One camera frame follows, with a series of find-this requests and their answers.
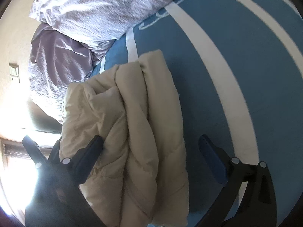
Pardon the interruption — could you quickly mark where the beige puffer jacket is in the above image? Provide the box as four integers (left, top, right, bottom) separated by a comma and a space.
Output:
59, 50, 189, 226

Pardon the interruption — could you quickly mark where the black flat monitor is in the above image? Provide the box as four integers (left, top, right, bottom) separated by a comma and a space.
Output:
27, 100, 62, 134

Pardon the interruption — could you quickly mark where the lavender pillow left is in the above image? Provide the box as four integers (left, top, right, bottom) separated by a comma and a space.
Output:
28, 23, 97, 124

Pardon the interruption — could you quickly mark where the lavender duvet right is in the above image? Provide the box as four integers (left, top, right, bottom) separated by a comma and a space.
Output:
29, 0, 173, 59

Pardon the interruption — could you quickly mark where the blue white striped bedsheet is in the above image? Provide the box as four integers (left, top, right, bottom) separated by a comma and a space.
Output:
94, 0, 302, 226

